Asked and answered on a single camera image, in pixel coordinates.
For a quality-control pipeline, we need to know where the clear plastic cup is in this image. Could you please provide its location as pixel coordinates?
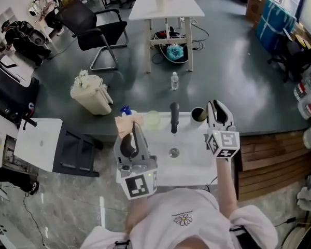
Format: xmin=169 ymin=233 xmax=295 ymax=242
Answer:
xmin=145 ymin=109 xmax=162 ymax=131

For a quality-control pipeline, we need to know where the white tall table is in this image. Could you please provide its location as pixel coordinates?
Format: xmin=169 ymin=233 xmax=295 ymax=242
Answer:
xmin=129 ymin=0 xmax=205 ymax=74

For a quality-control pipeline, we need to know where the blue bath pouf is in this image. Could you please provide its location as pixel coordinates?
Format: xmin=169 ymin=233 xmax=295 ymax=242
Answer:
xmin=166 ymin=44 xmax=185 ymax=61

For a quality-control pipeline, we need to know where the black basin stand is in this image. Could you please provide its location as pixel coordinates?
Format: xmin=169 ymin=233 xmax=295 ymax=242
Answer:
xmin=52 ymin=124 xmax=104 ymax=178

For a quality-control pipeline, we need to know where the black power cable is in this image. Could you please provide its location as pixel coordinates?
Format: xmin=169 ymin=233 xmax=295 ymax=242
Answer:
xmin=274 ymin=216 xmax=298 ymax=228

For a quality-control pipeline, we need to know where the pale green cup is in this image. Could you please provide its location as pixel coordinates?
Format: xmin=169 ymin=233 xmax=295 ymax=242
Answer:
xmin=190 ymin=107 xmax=209 ymax=131

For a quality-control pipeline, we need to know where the black sink faucet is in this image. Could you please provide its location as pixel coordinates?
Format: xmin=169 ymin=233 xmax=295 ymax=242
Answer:
xmin=169 ymin=102 xmax=180 ymax=134

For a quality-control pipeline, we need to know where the wooden slat platform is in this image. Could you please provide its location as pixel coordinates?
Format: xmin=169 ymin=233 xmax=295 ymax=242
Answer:
xmin=234 ymin=130 xmax=311 ymax=202

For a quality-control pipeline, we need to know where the person's white daisy shirt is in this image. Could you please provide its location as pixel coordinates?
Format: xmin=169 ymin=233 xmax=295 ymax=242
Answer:
xmin=80 ymin=188 xmax=279 ymax=249

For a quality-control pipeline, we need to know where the white shelf unit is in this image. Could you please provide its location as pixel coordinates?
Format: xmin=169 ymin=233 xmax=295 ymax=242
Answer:
xmin=0 ymin=7 xmax=19 ymax=59

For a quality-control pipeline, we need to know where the white narrow basin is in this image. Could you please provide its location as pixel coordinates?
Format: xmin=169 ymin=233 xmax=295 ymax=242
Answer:
xmin=0 ymin=54 xmax=33 ymax=81

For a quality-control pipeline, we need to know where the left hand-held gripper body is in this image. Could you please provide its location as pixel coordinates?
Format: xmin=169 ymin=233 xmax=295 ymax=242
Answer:
xmin=116 ymin=156 xmax=158 ymax=201

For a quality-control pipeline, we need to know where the white folded towel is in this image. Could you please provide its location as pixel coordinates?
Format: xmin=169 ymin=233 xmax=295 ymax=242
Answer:
xmin=296 ymin=175 xmax=311 ymax=212

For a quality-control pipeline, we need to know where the black shoulder strap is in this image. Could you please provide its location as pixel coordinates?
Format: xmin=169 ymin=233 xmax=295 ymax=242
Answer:
xmin=114 ymin=239 xmax=132 ymax=249
xmin=229 ymin=226 xmax=251 ymax=249

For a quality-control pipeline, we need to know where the white square basin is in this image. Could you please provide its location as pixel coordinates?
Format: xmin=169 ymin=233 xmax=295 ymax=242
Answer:
xmin=14 ymin=118 xmax=63 ymax=173

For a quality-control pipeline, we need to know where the black office chair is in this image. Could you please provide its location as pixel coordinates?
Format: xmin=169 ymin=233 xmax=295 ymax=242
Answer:
xmin=267 ymin=29 xmax=311 ymax=82

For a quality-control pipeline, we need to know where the brown cardboard box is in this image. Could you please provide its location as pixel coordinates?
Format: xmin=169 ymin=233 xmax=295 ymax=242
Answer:
xmin=245 ymin=0 xmax=266 ymax=23

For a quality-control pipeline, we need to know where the white flower bunch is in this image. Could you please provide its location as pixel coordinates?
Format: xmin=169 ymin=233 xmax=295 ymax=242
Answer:
xmin=74 ymin=70 xmax=90 ymax=88

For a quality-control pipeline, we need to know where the black toilet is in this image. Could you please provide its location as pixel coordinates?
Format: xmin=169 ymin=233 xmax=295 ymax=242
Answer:
xmin=28 ymin=29 xmax=47 ymax=48

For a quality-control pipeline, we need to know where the person's right forearm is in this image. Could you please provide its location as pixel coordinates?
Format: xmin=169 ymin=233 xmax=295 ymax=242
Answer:
xmin=216 ymin=157 xmax=239 ymax=215

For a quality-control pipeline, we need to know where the cream trash bin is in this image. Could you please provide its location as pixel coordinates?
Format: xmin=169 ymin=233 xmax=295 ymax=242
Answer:
xmin=70 ymin=74 xmax=114 ymax=116

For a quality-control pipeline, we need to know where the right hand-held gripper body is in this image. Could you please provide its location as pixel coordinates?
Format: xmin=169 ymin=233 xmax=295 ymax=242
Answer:
xmin=204 ymin=125 xmax=241 ymax=160

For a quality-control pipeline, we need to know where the black floor cable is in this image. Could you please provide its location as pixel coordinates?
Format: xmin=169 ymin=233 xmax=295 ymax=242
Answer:
xmin=23 ymin=193 xmax=47 ymax=246

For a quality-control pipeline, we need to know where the round white disc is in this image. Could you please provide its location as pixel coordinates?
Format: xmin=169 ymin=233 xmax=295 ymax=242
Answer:
xmin=282 ymin=222 xmax=311 ymax=249

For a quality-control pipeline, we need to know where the blue wrapped package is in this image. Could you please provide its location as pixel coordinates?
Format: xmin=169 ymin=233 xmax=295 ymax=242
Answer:
xmin=255 ymin=0 xmax=298 ymax=53

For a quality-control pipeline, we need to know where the round mirror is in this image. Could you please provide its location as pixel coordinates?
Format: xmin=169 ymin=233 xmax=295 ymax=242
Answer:
xmin=28 ymin=0 xmax=41 ymax=18

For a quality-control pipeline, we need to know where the person's left forearm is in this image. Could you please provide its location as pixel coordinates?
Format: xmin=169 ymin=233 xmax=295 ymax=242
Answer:
xmin=125 ymin=197 xmax=148 ymax=234

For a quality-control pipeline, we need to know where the white sink basin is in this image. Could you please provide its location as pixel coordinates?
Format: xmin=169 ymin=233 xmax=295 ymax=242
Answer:
xmin=115 ymin=110 xmax=235 ymax=188

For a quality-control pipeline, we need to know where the black cantilever chair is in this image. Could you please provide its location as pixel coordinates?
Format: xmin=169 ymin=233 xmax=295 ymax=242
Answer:
xmin=55 ymin=0 xmax=129 ymax=71

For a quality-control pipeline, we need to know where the black vanity cabinet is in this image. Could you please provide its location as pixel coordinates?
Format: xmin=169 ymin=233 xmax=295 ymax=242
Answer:
xmin=0 ymin=61 xmax=39 ymax=124

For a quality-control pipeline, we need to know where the white dressing table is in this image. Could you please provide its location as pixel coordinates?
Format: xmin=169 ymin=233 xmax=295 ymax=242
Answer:
xmin=35 ymin=14 xmax=58 ymax=43

